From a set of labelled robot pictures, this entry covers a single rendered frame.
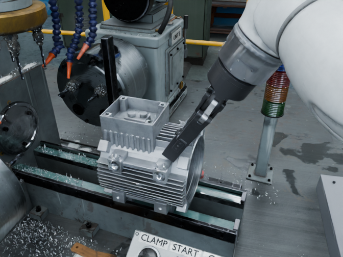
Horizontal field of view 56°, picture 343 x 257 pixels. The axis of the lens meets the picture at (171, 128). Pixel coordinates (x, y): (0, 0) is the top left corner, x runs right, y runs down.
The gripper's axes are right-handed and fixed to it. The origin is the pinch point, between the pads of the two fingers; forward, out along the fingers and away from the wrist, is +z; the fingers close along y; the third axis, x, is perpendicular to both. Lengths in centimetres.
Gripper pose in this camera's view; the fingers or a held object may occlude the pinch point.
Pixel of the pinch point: (176, 146)
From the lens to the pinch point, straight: 62.9
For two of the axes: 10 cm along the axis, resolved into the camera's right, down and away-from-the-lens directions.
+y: -3.5, 5.1, -7.9
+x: 8.1, 5.8, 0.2
